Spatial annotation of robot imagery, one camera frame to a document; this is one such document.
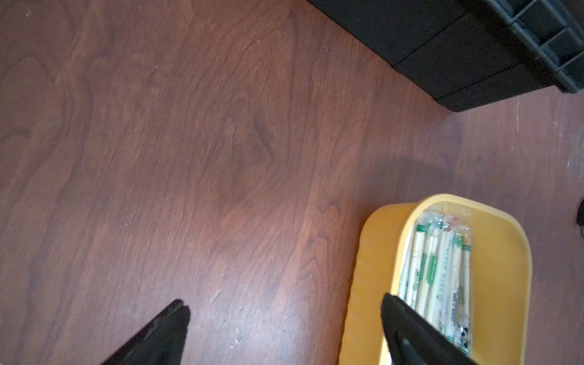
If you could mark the wrapped chopsticks pile in box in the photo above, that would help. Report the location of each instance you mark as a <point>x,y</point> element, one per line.
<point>435,277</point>

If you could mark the yellow plastic storage box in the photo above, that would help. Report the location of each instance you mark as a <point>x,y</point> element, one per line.
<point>501,275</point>

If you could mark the black plastic toolbox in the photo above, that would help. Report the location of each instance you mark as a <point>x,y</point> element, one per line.
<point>466,54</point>

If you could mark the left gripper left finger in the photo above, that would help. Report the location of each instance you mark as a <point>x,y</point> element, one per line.
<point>161,341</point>

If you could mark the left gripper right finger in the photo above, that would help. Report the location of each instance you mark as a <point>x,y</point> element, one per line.
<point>412,340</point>

